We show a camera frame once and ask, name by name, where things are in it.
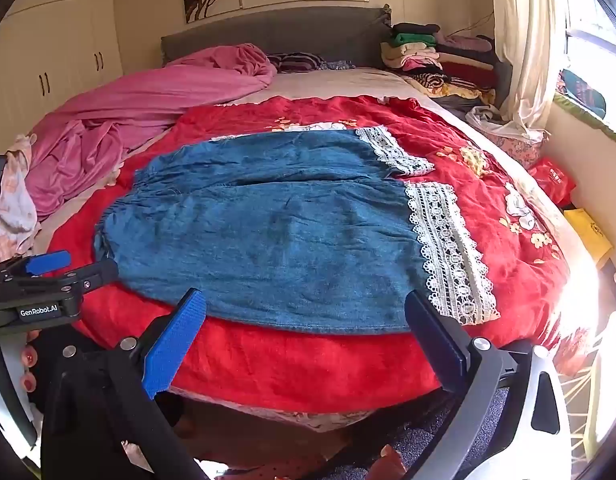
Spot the window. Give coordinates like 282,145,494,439
558,0,616,146

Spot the floral bed skirt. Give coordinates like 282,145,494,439
168,385,379,433

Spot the pale floral cloth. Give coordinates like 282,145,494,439
0,132,41,266

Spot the grey bed headboard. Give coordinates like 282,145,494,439
160,6,393,68

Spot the person's left hand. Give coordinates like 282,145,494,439
17,330,43,396

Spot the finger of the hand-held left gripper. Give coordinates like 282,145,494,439
47,258,121,297
0,250,73,282

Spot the cream curtain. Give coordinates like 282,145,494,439
490,0,569,136

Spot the pink blanket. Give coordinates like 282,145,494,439
25,42,279,218

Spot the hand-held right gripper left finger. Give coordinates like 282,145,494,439
40,287,209,480

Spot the blue denim pants lace hem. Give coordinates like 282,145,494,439
93,126,501,336

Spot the white wardrobe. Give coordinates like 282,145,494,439
0,0,125,158

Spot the pile of folded clothes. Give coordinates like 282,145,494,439
379,21,504,111

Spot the white bed sheet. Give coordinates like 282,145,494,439
215,67,489,126

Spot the floral pillow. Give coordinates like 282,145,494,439
480,127,549,171

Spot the red floral blanket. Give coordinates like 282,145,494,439
48,94,571,413

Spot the red packet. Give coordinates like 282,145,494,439
528,156,576,208

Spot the white wire rack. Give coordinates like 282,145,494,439
558,330,616,471

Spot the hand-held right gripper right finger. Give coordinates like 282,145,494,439
404,289,539,480

